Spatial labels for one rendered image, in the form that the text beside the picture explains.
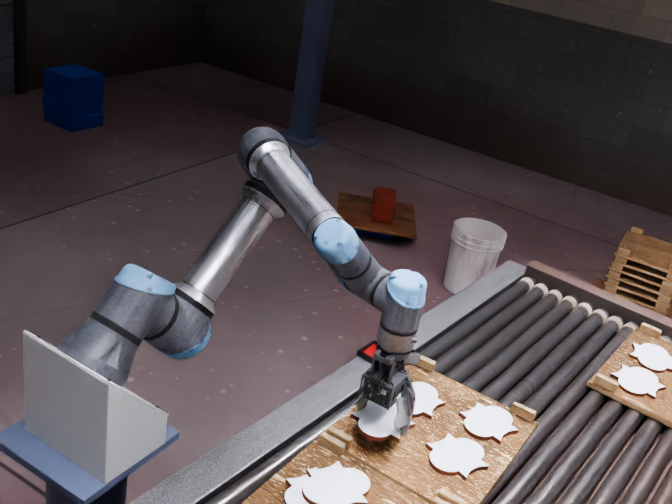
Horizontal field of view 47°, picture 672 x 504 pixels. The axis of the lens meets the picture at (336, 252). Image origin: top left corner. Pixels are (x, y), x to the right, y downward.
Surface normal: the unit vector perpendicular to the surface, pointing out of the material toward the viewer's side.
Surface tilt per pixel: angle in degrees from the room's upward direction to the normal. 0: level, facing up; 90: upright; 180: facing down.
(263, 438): 0
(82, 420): 90
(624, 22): 90
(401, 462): 0
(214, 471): 0
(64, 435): 90
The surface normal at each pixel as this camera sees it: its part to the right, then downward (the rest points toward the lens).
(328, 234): -0.41, -0.48
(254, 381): 0.16, -0.88
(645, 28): -0.52, 0.30
